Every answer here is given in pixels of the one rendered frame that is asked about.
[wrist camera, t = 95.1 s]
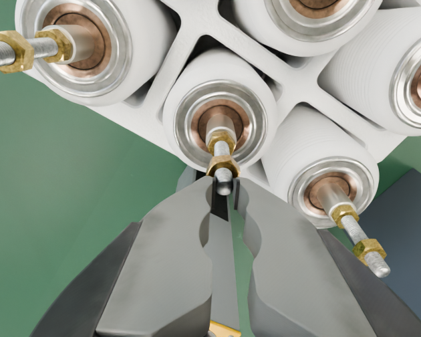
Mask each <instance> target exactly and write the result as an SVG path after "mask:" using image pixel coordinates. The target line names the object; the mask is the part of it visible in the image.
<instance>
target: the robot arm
mask: <svg viewBox="0 0 421 337"><path fill-rule="evenodd" d="M215 189H216V178H215V177H210V176H204V177H202V178H200V179H199V180H197V181H195V182H193V183H192V184H190V185H188V186H187V187H185V188H183V189H181V190H180V191H178V192H176V193H175V194H173V195H171V196H169V197H168V198H166V199H165V200H163V201H162V202H160V203H159V204H157V205H156V206H155V207H154V208H153V209H151V210H150V211H149V212H148V213H147V214H146V215H145V216H144V217H143V218H142V219H141V220H140V221H139V222H131V223H130V224H129V225H128V226H127V227H126V228H125V229H124V230H123V231H122V232H121V233H120V234H119V235H118V236H117V237H116V238H115V239H114V240H113V241H112V242H111V243H109V244H108V245H107V246H106V247H105V248H104V249H103V250H102V251H101V252H100V253H99V254H98V255H97V256H96V257H95V258H94V259H93V260H92V261H91V262H90V263H89V264H88V265H87V266H86V267H85V268H84V269H83V270H82V271H81V272H80V273H79V274H78V275H77V276H76V277H75V278H74V279H73V280H72V281H71V282H70V283H69V284H68V285H67V286H66V287H65V289H64V290H63V291H62V292H61V293H60V294H59V296H58V297H57V298H56V299H55V300H54V301H53V303H52V304H51V306H50V307H49V308H48V309H47V311H46V312H45V314H44V315H43V316H42V317H41V319H40V321H39V322H38V323H37V325H36V326H35V328H34V329H33V331H32V333H31V334H30V336H29V337H204V336H205V335H206V334H207V332H208V330H209V328H210V321H211V301H212V290H213V263H212V261H211V259H210V257H209V256H208V255H207V254H206V252H205V251H204V249H203V247H204V246H205V245H206V244H207V243H208V238H209V223H210V211H211V209H215ZM233 205H234V210H237V211H238V213H239V214H240V215H241V217H242V218H243V220H244V222H245V226H244V231H243V243H244V244H245V245H246V246H247V247H248V249H249V250H250V252H251V253H252V255H253V258H254V261H253V266H252V271H251V279H250V284H249V292H248V296H247V302H248V309H249V320H250V326H251V330H252V332H253V334H254V335H255V336H256V337H421V320H420V319H419V317H417V315H416V314H415V313H414V312H413V311H412V310H411V309H410V308H409V307H408V306H407V304H406V303H405V302H404V301H403V300H402V299H401V298H400V297H399V296H398V295H397V294H396V293H395V292H394V291H393V290H391V289H390V288H389V287H388V286H387V285H386V284H385V283H384V282H383V281H382V280H381V279H380V278H379V277H378V276H377V275H376V274H375V273H374V272H372V271H371V270H370V269H369V268H368V267H367V266H366V265H365V264H364V263H362V262H361V261H360V260H359V259H358V258H357V257H356V256H355V255H354V254H353V253H352V252H351V251H350V250H349V249H348V248H347V247H346V246H345V245H343V244H342V243H341V242H340V241H339V240H338V239H337V238H336V237H335V236H333V235H332V234H331V233H330V232H329V231H328V230H327V229H318V228H317V227H316V226H315V225H314V224H313V223H311V222H310V221H309V220H308V219H307V218H306V217H305V216H304V215H302V214H301V213H300V212H299V211H298V210H297V209H295V208H294V207H292V206H291V205H290V204H289V203H287V202H285V201H284V200H283V199H280V198H279V197H278V196H276V195H274V194H273V193H271V192H269V191H268V190H266V189H264V188H263V187H261V186H260V185H258V184H257V183H254V182H253V181H251V180H250V179H248V178H244V177H237V178H233Z"/></svg>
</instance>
